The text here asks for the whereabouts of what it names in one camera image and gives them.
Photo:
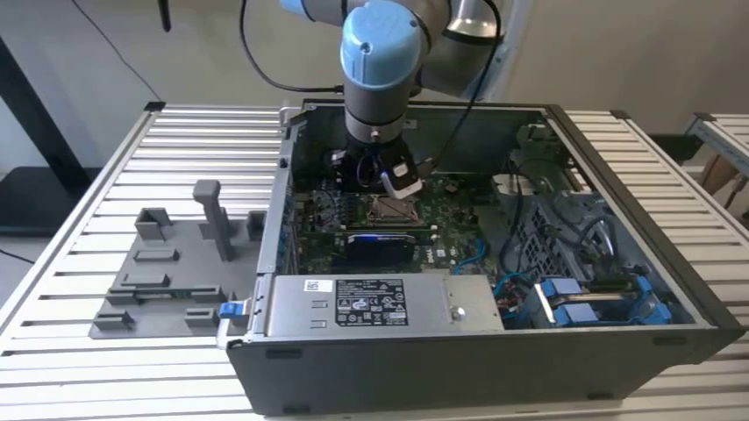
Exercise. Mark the black floor stand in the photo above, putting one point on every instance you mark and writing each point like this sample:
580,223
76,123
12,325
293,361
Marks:
34,201

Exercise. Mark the dark grey PC case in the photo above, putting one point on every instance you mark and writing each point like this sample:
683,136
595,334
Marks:
409,377

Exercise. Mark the RAM slot black latches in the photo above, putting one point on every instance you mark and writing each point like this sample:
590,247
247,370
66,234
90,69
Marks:
385,227

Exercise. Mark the metal slat side table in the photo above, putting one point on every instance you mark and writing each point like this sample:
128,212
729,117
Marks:
719,127

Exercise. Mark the blue disk carrier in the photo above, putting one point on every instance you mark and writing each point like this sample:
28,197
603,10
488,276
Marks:
560,289
575,315

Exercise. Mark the green RAM stick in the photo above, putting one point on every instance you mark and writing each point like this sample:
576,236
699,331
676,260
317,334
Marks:
166,294

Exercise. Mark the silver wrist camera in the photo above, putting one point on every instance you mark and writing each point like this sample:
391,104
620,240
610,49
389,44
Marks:
403,186

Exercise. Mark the black graphics card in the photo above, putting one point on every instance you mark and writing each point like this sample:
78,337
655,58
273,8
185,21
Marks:
380,250

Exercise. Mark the blue case latch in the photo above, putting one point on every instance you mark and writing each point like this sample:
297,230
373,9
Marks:
229,309

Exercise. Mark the grey parts rack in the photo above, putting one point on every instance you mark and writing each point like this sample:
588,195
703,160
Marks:
192,272

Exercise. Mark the silver power supply unit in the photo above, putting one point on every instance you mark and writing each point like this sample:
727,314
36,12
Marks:
467,291

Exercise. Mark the green motherboard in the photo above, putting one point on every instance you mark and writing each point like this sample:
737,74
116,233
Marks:
456,228

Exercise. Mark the CPU socket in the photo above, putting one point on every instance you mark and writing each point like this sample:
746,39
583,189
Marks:
392,223

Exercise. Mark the black box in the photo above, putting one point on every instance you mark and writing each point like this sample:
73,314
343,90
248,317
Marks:
672,147

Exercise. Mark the silver CPU green edge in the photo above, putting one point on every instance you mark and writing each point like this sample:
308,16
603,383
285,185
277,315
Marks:
388,211

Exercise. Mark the brown cardboard box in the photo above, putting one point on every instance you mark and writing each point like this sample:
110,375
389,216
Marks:
717,173

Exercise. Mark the black antenna rod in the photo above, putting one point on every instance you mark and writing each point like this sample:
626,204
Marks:
165,15

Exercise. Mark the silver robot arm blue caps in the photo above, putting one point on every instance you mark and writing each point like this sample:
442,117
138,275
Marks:
380,44

